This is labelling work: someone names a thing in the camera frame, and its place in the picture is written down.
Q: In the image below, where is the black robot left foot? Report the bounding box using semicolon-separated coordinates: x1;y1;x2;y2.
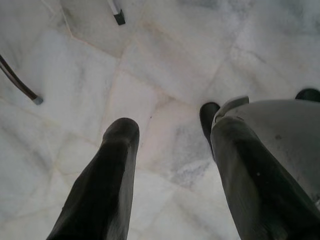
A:
199;102;221;153

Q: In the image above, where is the black robot right foot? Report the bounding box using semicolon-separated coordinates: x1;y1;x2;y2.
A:
295;88;320;103

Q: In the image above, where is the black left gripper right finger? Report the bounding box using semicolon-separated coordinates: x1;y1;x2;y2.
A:
210;115;320;240

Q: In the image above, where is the silver metal clothes rack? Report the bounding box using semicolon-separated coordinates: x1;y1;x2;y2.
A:
108;0;126;26

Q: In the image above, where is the black robot foot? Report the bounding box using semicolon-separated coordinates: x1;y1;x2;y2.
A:
295;88;320;103
199;102;221;153

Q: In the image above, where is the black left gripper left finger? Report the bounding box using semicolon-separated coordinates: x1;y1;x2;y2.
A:
46;117;140;240

